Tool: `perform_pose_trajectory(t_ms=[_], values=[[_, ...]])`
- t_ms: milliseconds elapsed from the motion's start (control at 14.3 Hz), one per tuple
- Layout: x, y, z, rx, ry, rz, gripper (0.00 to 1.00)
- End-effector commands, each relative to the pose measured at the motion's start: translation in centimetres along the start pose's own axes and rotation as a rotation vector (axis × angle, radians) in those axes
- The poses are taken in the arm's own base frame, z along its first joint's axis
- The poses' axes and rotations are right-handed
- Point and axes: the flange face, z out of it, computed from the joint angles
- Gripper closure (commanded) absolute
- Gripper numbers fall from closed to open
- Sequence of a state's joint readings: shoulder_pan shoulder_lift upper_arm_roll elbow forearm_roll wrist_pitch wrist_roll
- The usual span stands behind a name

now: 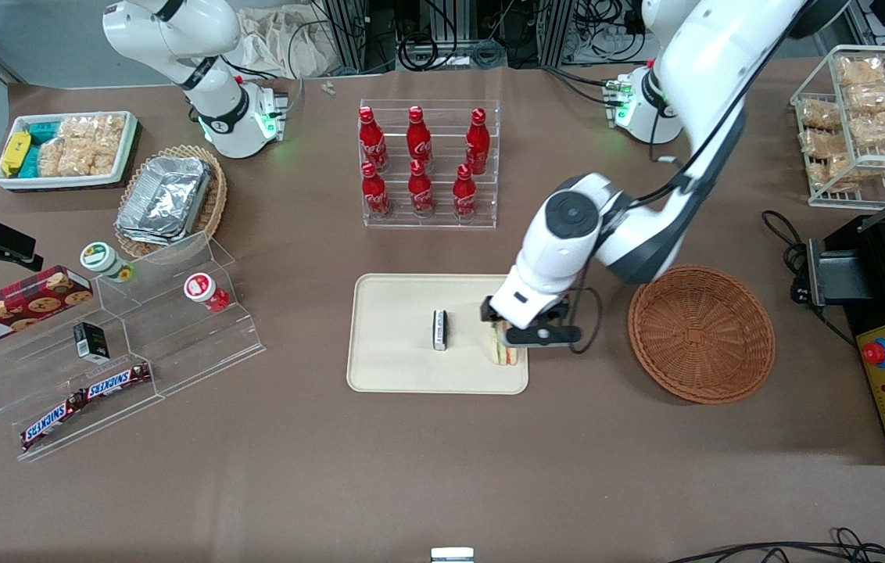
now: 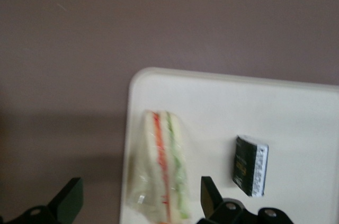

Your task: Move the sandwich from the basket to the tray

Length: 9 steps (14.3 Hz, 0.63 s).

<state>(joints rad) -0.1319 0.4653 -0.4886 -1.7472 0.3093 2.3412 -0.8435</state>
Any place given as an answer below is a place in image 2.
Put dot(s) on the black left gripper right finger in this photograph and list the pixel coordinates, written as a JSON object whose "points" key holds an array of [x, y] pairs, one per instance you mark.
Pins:
{"points": [[212, 202]]}

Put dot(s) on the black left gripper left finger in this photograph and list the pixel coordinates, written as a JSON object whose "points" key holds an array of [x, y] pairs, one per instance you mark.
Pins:
{"points": [[66, 200]]}

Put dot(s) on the triangle sandwich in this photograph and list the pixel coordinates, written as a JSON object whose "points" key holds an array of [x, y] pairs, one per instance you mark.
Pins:
{"points": [[159, 160]]}

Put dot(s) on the beige plastic tray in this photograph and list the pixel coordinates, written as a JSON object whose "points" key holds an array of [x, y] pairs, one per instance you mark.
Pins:
{"points": [[238, 102]]}

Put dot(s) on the small black white box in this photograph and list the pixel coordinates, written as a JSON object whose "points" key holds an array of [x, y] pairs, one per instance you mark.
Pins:
{"points": [[249, 165]]}

